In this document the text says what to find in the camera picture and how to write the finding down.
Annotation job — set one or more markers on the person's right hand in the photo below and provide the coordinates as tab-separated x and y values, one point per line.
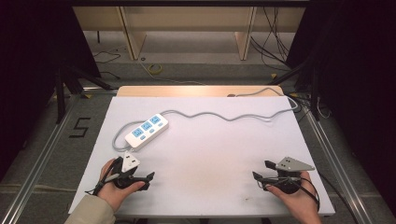
303	202

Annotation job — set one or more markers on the aluminium floor rail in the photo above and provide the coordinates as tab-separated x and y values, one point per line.
40	155
336	161

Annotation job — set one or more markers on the light wooden desk frame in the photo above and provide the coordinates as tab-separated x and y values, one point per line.
186	18

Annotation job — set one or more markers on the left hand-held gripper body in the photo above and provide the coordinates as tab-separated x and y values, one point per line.
127	179

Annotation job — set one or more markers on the person's left hand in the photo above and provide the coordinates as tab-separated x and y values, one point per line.
120	194

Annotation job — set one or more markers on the dark power plug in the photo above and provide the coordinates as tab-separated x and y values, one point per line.
231	95

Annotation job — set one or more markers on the light wooden table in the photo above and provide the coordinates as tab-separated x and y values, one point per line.
186	91

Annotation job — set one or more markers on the black metal stand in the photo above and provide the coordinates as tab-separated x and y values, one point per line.
60	93
315	90

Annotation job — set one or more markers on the yellow tape roll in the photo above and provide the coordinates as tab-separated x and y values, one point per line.
154	69

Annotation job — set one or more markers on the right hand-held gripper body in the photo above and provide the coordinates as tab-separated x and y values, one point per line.
288	182

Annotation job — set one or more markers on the black curtain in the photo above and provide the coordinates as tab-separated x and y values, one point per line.
358	77
31	62

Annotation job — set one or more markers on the white power strip blue sockets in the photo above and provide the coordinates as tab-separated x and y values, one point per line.
146	132

